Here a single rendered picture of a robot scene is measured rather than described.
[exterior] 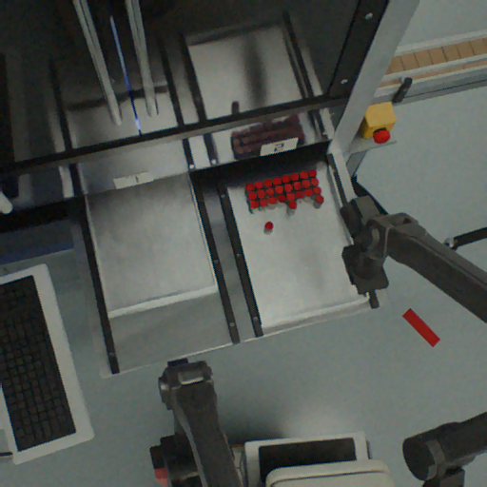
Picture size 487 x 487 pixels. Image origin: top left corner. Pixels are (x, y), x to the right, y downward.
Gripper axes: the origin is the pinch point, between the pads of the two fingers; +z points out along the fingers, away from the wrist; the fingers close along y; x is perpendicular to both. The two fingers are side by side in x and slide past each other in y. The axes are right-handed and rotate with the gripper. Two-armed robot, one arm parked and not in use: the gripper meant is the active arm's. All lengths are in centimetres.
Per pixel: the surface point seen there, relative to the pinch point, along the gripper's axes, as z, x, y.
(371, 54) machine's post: -34.2, -7.4, 30.8
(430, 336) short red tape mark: 108, -48, 6
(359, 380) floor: 110, -18, -2
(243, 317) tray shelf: 19.7, 23.6, 4.7
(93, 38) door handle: -65, 40, 20
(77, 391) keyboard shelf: 28, 66, 0
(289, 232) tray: 16.8, 7.5, 21.7
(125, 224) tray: 15, 46, 33
